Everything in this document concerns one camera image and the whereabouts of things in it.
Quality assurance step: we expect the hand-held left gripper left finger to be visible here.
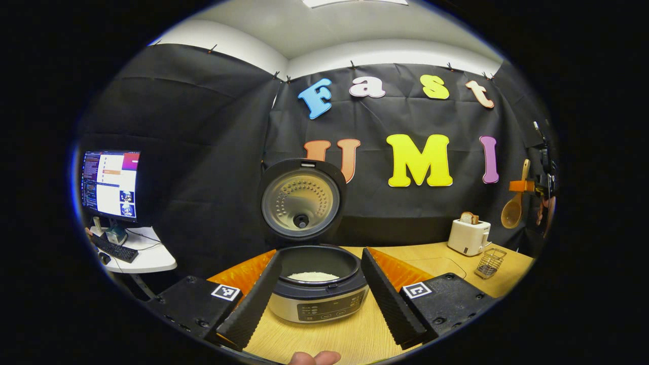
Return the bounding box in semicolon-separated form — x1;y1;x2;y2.
147;248;283;351

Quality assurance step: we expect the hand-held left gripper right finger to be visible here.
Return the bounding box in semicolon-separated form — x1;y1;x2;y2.
361;247;500;350

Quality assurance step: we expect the wooden spoon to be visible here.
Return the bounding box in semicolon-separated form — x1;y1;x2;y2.
501;159;531;230

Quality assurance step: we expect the silver black rice cooker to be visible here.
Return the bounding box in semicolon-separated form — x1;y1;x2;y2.
258;158;370;324

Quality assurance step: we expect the white rice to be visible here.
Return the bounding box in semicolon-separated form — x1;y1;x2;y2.
287;272;340;282

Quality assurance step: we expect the clear wire chopstick holder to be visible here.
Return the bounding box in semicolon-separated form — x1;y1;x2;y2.
475;247;508;280

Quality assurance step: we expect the white toaster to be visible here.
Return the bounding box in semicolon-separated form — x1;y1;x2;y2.
448;218;491;257

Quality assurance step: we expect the black backdrop cloth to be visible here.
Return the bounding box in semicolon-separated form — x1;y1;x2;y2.
76;43;558;279

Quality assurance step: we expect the white side table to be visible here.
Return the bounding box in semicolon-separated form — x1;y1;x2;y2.
89;226;178;300

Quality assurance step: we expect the black keyboard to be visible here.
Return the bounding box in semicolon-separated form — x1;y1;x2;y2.
90;233;139;263

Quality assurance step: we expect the computer monitor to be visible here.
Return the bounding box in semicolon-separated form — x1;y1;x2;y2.
80;150;141;224

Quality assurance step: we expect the ceiling light panel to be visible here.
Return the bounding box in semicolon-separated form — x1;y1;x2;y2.
303;0;409;8

